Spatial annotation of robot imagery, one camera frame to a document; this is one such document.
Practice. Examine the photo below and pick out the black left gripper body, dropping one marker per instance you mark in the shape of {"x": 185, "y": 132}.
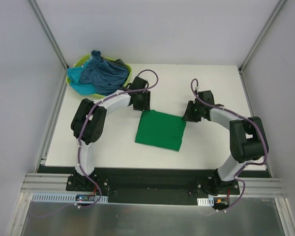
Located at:
{"x": 142, "y": 103}

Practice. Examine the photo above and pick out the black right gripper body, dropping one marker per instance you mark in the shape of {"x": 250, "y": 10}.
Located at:
{"x": 189, "y": 115}

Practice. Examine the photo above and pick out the green t shirt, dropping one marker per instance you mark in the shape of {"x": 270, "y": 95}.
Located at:
{"x": 160, "y": 130}

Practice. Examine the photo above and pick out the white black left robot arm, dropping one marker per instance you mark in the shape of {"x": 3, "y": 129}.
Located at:
{"x": 88, "y": 122}

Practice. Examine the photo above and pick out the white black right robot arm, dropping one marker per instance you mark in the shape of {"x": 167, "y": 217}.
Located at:
{"x": 248, "y": 144}

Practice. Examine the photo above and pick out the dark blue t shirt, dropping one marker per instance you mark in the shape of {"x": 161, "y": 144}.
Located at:
{"x": 103, "y": 75}

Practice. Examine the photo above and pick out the grey t shirt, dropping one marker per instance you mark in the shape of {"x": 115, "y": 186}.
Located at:
{"x": 119, "y": 64}

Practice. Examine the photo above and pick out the teal t shirt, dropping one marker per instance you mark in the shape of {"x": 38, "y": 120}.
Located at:
{"x": 73, "y": 75}

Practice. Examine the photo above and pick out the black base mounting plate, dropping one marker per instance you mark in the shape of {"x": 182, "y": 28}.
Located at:
{"x": 138, "y": 197}

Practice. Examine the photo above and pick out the right white slotted cable duct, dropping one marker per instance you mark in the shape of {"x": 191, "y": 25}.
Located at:
{"x": 205, "y": 202}

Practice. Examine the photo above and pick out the white slotted cable duct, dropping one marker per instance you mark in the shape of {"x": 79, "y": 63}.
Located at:
{"x": 205, "y": 202}
{"x": 68, "y": 198}

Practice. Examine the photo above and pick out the left white slotted cable duct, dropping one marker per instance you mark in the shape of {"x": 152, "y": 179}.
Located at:
{"x": 68, "y": 198}

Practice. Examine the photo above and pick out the left aluminium frame post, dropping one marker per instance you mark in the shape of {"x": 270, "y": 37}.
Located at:
{"x": 48, "y": 33}

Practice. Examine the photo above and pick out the aluminium frame post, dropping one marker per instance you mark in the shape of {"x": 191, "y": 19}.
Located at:
{"x": 48, "y": 33}
{"x": 269, "y": 22}

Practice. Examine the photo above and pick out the right aluminium frame post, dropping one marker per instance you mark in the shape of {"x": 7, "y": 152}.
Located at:
{"x": 269, "y": 22}

